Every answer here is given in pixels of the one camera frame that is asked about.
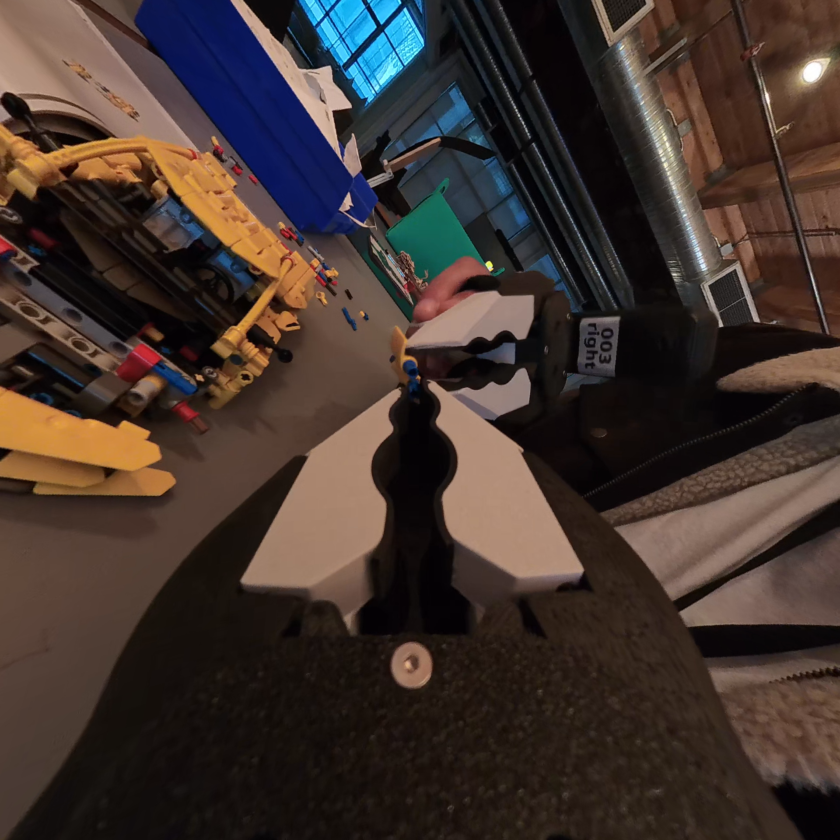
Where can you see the ceiling track spotlight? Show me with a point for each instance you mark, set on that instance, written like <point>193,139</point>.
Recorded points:
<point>812,71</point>

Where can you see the yellow panel brick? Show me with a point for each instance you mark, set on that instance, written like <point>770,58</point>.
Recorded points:
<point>397,351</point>

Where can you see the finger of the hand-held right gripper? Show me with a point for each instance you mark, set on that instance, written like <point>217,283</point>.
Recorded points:
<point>472,318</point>
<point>505,397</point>

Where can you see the small wooden model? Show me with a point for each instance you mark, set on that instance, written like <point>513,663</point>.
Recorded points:
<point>410,272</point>

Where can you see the person's right hand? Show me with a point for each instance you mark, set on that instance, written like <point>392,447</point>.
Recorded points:
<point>446,285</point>

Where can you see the white crumpled papers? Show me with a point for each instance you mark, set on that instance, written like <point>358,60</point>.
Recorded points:
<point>321,92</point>

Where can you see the yellow toy brick car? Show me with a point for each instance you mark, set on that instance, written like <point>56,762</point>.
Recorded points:
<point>210,210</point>

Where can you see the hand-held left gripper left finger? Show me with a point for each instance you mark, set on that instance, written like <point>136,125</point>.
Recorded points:
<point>308,525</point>

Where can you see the blue storage bin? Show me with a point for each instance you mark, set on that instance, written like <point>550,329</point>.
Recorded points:
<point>249,98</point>

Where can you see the person's white sweater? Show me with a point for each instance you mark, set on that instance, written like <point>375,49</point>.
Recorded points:
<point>689,544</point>

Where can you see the person's fleece-lined jacket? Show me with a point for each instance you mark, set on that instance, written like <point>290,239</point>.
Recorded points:
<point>754,472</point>

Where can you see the scatter of small coloured pins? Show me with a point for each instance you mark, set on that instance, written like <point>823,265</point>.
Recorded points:
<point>321,269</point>

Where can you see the silver ventilation duct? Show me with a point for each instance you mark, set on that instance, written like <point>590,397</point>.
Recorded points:
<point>656,164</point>

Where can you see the instruction booklet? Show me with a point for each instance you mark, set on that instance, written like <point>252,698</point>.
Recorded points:
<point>52,52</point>

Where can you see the grey desk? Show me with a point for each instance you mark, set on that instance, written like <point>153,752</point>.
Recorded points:
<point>262,459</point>

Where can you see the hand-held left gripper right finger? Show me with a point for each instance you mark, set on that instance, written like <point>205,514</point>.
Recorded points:
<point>512,525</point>

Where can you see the wooden articulated stand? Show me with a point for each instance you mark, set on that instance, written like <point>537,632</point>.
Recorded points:
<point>410,154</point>

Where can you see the small blue pin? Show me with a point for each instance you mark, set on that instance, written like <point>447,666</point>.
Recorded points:
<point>413,390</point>

